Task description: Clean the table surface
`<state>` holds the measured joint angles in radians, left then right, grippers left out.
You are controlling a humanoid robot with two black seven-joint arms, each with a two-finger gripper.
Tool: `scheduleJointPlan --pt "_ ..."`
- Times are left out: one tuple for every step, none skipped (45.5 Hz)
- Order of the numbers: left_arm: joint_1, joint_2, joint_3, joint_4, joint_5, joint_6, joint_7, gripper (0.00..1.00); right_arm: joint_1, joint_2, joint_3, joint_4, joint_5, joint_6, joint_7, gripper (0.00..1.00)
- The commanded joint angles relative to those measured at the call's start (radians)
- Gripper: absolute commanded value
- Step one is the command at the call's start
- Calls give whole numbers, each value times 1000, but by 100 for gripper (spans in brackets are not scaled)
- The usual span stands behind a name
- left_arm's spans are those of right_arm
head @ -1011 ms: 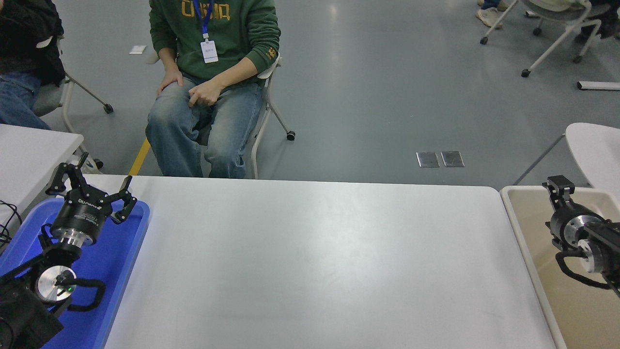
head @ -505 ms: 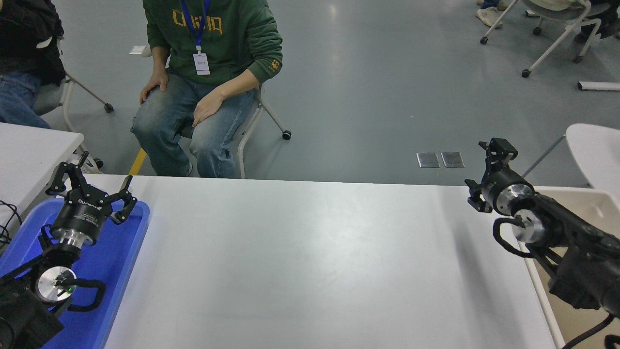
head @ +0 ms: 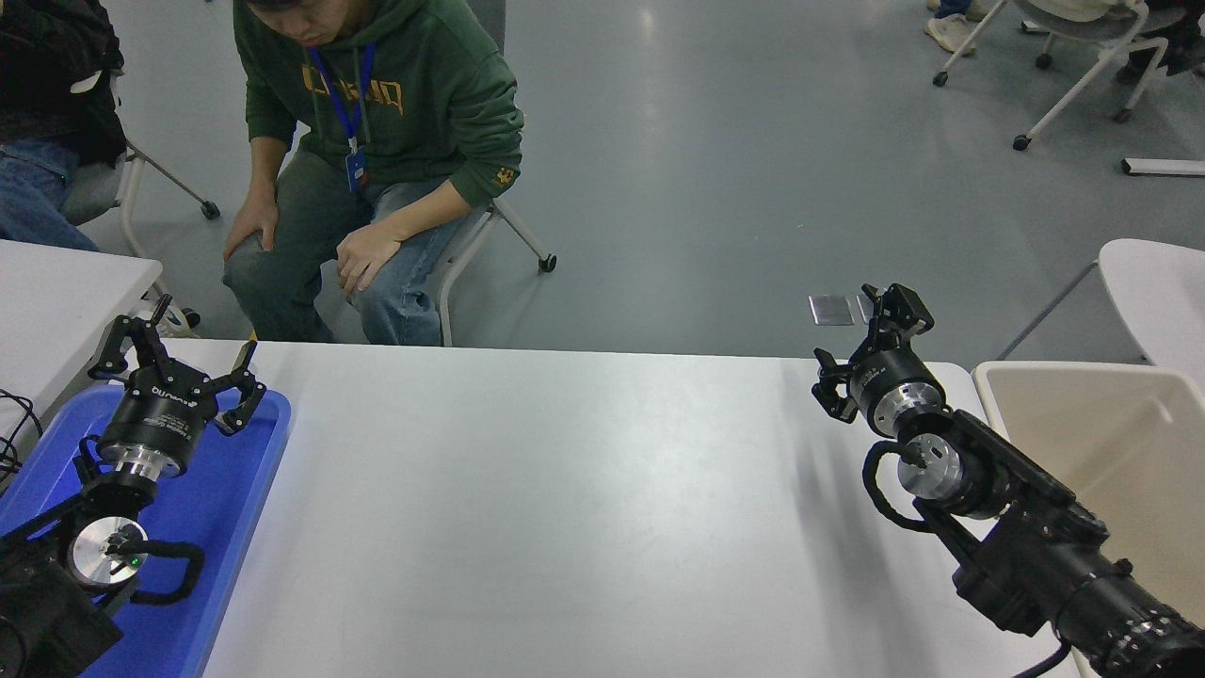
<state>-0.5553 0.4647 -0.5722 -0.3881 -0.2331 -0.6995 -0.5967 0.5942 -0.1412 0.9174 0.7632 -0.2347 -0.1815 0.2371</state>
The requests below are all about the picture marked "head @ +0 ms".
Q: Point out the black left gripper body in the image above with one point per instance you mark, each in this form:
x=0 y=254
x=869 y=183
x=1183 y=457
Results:
x=155 y=419

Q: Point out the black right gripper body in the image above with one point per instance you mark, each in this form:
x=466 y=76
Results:
x=890 y=377

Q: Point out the person's right forearm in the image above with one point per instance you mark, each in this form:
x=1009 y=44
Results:
x=266 y=168

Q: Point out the person's left forearm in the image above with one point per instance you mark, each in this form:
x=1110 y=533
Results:
x=424 y=212

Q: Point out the person's right hand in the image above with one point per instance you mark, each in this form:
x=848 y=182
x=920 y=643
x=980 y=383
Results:
x=252 y=226

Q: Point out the person's left hand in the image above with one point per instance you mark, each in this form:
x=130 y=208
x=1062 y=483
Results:
x=369 y=254

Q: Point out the white side table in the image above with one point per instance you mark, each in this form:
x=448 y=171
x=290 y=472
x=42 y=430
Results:
x=56 y=301

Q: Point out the blue plastic tray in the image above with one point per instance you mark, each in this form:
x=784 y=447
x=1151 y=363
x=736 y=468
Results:
x=226 y=508

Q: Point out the grey chair with white legs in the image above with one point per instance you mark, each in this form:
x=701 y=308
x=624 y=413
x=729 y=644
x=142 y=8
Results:
x=94 y=193

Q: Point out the large pale bin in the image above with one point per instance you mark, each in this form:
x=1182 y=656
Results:
x=1111 y=414

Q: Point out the white chair with grey leg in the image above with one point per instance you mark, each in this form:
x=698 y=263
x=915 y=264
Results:
x=1158 y=292

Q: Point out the person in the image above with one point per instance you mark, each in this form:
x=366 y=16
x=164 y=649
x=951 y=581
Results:
x=951 y=33
x=47 y=75
x=442 y=104
x=1177 y=47

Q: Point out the white flat bar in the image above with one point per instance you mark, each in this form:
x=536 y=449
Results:
x=1163 y=168

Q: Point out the white framed wheeled chair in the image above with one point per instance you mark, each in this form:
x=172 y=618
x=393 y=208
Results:
x=486 y=19

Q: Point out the grey seat chair white frame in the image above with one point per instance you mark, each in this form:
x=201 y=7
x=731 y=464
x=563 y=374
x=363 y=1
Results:
x=1092 y=28

